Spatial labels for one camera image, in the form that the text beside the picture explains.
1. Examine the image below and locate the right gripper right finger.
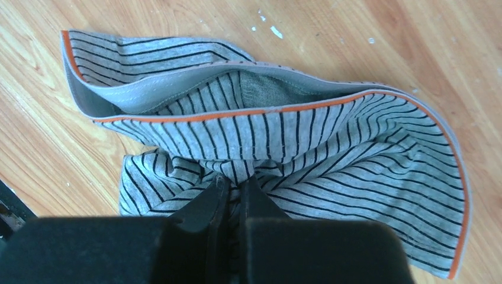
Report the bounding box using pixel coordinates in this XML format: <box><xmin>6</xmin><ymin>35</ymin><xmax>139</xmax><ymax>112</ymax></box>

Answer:
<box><xmin>240</xmin><ymin>177</ymin><xmax>414</xmax><ymax>283</ymax></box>

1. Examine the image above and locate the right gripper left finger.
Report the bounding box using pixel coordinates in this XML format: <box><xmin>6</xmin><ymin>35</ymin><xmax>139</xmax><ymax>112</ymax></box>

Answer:
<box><xmin>151</xmin><ymin>175</ymin><xmax>230</xmax><ymax>283</ymax></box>

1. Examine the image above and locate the grey striped underwear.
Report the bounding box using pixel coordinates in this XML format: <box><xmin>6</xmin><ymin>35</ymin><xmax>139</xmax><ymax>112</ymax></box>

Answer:
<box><xmin>61</xmin><ymin>30</ymin><xmax>471</xmax><ymax>279</ymax></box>

